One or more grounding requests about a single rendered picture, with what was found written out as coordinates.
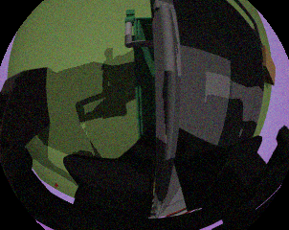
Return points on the green plastic tray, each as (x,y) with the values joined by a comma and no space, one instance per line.
(145,80)

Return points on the brown rectangular block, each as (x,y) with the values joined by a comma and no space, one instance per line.
(268,66)

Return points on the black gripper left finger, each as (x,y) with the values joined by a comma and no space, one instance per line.
(133,171)

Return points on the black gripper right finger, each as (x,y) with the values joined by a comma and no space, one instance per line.
(200,164)

